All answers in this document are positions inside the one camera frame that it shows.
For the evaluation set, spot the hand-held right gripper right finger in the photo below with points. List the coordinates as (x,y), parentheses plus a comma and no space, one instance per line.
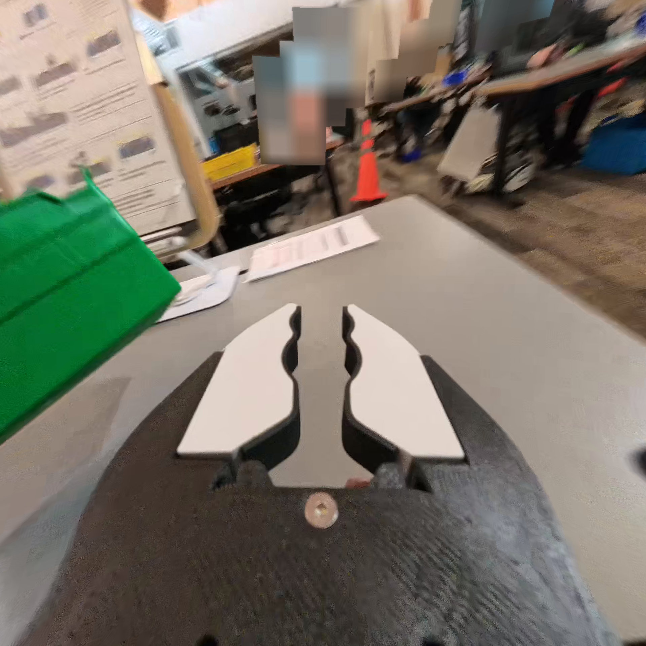
(398,398)

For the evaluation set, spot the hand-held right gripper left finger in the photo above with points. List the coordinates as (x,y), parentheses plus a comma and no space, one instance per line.
(242,393)

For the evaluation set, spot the green plastic bin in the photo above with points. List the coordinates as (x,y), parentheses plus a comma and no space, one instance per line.
(75,292)

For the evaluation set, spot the laminated instruction sheet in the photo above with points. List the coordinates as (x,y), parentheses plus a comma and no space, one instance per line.
(313,247)

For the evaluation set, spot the wooden side desk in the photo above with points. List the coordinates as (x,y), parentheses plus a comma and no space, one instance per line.
(272,174)

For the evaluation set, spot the orange traffic cone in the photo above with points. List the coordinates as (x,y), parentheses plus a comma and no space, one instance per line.
(369,171)

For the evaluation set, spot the yellow plastic bin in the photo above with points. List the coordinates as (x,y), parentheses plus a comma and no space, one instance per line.
(229,164)

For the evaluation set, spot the white black backpack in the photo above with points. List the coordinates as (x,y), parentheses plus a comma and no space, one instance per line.
(515,174)

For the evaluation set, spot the grey panel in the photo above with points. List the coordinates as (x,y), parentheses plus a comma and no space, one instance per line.
(469,146)

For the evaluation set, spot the blue bag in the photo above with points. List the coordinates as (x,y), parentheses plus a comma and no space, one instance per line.
(613,149)

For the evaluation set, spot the instruction sheet on stand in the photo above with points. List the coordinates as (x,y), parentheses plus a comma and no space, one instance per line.
(75,101)

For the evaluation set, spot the black frame standing desk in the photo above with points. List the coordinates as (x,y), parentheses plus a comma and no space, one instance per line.
(555,75)

